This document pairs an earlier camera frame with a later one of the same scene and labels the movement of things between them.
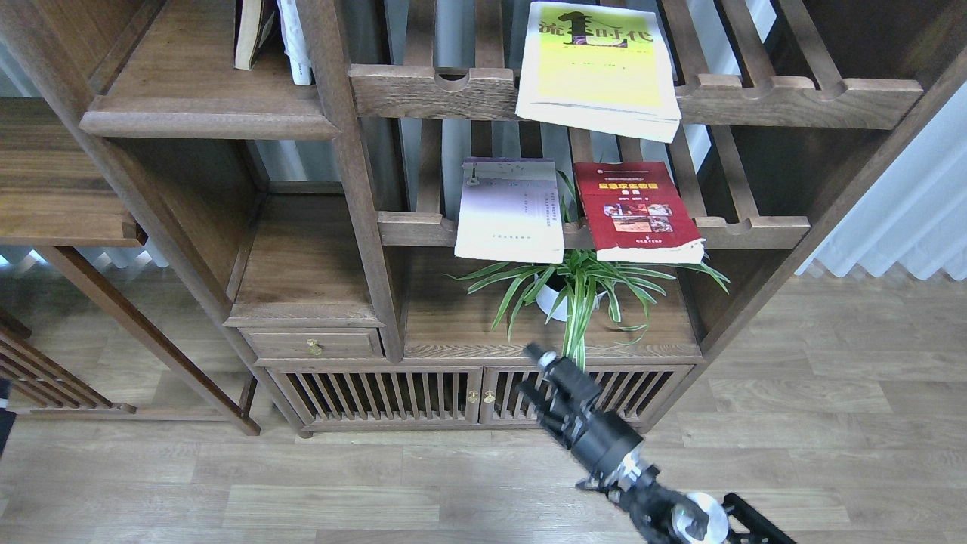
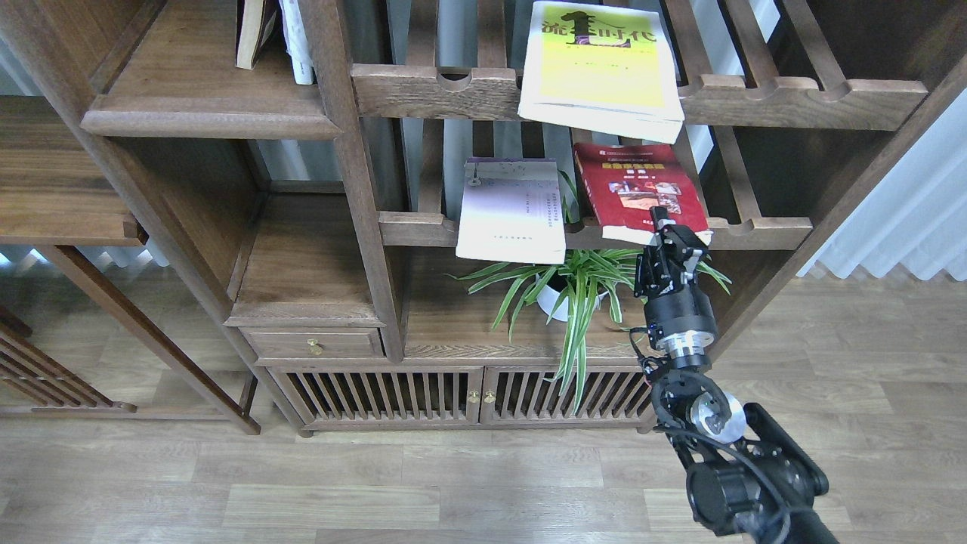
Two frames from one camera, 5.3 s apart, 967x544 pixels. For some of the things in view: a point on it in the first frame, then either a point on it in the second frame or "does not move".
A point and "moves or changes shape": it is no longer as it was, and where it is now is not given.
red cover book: (633, 214) moves or changes shape
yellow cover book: (603, 69) does not move
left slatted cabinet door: (383, 394) does not move
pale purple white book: (510, 210) does not move
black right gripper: (566, 405) → (680, 316)
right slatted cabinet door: (650, 394) does not move
